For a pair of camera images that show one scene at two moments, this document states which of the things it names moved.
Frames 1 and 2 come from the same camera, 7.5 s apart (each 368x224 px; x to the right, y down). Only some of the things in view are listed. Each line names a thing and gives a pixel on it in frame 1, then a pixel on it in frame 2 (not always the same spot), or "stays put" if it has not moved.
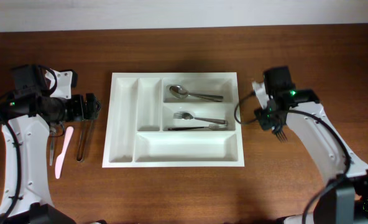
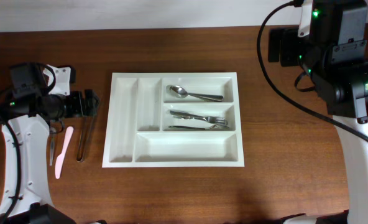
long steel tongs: x=86 y=132 stays put
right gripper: x=263 y=121 → x=291 y=41
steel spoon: x=181 y=92 stays put
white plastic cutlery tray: x=173 y=120 stays put
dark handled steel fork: x=278 y=132 → x=222 y=121
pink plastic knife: x=59 y=158 stays put
